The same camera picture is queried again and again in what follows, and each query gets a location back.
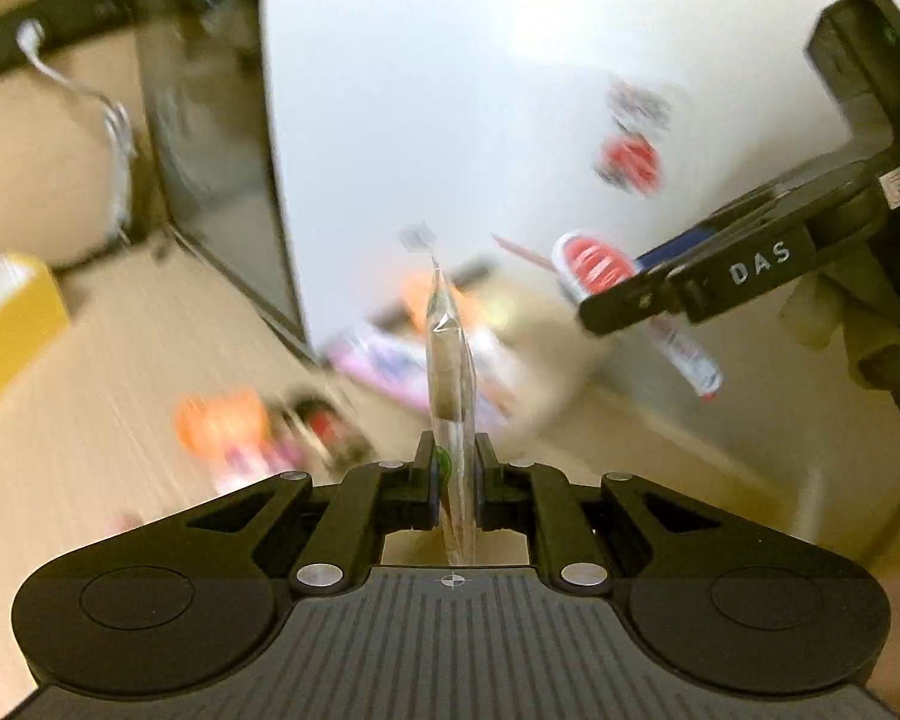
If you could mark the large pink printed packet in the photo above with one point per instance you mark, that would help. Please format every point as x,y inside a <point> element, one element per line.
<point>375,360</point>

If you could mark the clear packet brown contents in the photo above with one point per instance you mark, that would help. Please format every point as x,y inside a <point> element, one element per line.
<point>450,390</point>

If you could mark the black power strip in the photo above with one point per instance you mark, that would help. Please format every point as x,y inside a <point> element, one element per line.
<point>82,26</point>

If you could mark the white computer case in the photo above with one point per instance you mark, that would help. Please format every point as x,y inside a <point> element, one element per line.
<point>210,127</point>

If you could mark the white leaflet red print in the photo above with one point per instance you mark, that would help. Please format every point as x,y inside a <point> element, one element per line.
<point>630,165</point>

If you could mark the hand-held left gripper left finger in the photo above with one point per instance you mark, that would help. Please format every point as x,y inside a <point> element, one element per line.
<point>433,499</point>

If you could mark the yellow cardboard box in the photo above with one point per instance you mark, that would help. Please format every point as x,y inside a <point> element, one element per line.
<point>15,337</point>

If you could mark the red white snack cup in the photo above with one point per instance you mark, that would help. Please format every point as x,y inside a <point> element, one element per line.
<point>592,262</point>

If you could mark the orange toy figure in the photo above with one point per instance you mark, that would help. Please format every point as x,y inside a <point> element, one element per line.
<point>217,424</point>

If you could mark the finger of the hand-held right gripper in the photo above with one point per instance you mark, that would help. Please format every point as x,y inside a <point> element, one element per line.
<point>630,300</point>
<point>705,236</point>

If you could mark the orange plastic cup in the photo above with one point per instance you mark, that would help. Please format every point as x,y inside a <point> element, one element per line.
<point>412,292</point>

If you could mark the small pink object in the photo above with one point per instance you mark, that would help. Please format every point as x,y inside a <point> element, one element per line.
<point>255,465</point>

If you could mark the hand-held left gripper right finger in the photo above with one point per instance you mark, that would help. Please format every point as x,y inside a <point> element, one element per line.
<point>481,499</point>

